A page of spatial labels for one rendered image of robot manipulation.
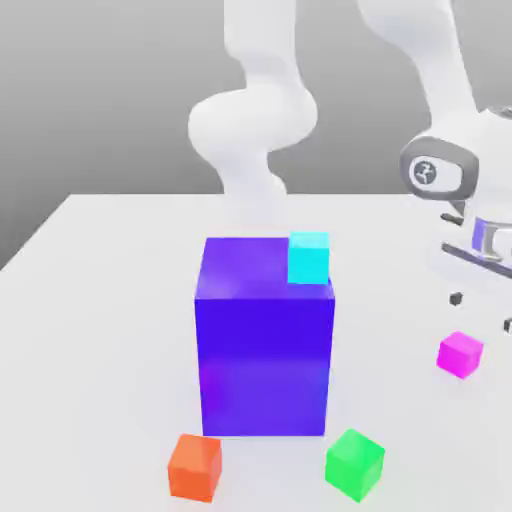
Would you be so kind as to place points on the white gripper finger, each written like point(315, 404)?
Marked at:
point(508, 325)
point(455, 298)

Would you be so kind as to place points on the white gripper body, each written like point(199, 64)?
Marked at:
point(460, 266)

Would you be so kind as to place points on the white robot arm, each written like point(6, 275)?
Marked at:
point(256, 120)

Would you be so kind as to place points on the small magenta cube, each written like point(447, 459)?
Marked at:
point(459, 355)

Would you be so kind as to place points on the small cyan cube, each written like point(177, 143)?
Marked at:
point(308, 260)

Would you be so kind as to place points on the small green cube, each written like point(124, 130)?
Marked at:
point(354, 466)

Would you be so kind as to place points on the small orange cube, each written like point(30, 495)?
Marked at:
point(194, 468)

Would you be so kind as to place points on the large purple box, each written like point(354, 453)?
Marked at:
point(262, 360)

